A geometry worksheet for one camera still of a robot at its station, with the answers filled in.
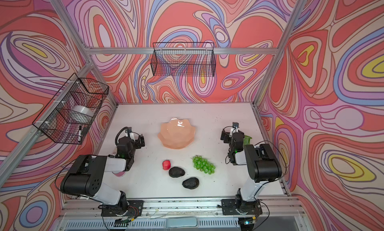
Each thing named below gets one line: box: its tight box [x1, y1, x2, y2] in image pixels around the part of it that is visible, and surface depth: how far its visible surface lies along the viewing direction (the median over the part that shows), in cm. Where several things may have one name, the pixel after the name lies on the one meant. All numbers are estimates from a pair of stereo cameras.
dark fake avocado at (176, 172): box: [168, 166, 186, 178], surface depth 83 cm
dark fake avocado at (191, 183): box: [182, 177, 200, 190], surface depth 79 cm
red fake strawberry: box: [162, 160, 171, 171], surface depth 86 cm
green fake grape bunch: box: [192, 155, 216, 175], surface depth 86 cm
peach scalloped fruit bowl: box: [157, 117, 196, 149], surface depth 103 cm
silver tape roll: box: [71, 105, 95, 118], surface depth 75 cm
